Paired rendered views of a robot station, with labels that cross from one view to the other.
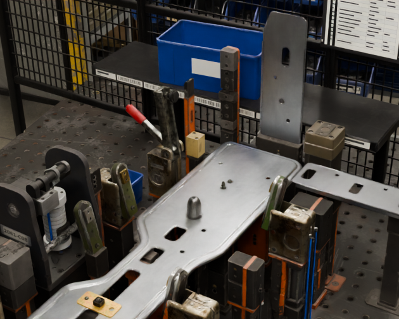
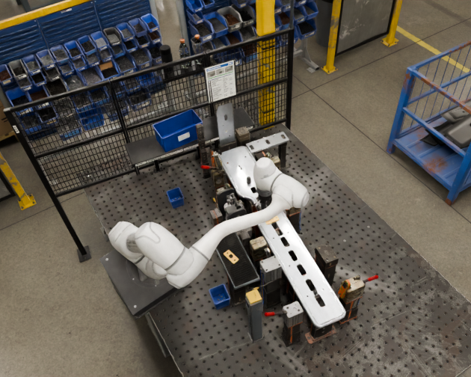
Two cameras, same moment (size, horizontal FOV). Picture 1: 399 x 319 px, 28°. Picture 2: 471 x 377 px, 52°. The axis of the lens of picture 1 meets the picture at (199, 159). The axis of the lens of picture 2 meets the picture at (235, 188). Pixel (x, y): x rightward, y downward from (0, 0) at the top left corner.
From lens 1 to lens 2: 2.10 m
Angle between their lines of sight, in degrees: 42
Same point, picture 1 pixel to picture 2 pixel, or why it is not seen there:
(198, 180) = (232, 172)
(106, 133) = (125, 186)
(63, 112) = (94, 192)
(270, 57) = (220, 120)
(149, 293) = not seen: hidden behind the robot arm
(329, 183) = (260, 146)
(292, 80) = (229, 123)
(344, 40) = (216, 98)
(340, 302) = not seen: hidden behind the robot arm
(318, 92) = (214, 119)
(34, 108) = not seen: outside the picture
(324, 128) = (241, 130)
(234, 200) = (250, 170)
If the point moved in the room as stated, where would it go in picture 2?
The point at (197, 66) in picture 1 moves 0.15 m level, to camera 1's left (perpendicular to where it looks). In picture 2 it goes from (180, 138) to (166, 151)
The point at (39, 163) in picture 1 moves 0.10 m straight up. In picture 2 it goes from (125, 215) to (122, 206)
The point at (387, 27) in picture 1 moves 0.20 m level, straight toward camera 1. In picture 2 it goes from (230, 86) to (250, 99)
